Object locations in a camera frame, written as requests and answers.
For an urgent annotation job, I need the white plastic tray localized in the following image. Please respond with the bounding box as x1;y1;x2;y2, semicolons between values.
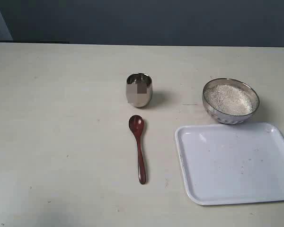
175;122;284;206

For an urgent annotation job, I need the small steel cup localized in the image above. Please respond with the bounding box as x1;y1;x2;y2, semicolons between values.
125;73;153;108

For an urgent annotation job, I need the dark red wooden spoon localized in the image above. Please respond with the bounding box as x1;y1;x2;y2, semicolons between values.
129;115;146;184

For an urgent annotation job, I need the steel bowl of rice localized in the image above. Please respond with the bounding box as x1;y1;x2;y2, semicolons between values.
202;78;260;125

